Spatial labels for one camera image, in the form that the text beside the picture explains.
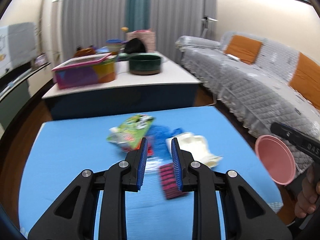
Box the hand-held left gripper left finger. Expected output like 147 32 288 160
27 137 149 240

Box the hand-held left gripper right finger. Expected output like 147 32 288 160
171 137 292 240

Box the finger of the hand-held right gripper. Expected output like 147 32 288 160
271 122 304 153

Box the maroon striped wrapper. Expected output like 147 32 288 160
159 164 188 200

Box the white paper container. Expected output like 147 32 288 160
166 133 223 169

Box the pink plastic bin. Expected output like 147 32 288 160
255 135 296 186

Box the blue wrapper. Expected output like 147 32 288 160
147 125 184 160

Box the green snack packet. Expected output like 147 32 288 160
106 114 154 152

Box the person's right hand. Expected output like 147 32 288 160
294 166 320 219

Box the large orange cushion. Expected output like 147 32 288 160
289 52 320 110

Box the grey quilted sofa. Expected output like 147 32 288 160
175 31 320 180

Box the blue patterned tablecloth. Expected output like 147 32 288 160
19 106 284 240

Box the white top coffee table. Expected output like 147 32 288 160
42 51 202 120

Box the small orange cushion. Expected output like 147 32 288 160
224 35 263 64

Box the dark green round bowl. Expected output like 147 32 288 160
129 54 162 75

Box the colourful rectangular box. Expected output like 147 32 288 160
51 52 118 90

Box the black hat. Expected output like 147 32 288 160
124 37 147 54

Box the stack of coloured bowls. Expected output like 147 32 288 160
106 39 123 53

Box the brown teapot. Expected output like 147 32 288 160
73 45 97 58

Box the white floor lamp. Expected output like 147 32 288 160
201 16 218 37

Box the white and green TV cabinet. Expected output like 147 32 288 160
0 62 50 130

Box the grey curtain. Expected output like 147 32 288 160
61 0 130 55
147 0 218 63

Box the teal curtain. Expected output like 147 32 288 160
126 0 150 32

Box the white standing air conditioner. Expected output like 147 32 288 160
41 0 66 63

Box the television with grey cover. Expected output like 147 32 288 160
0 22 38 74

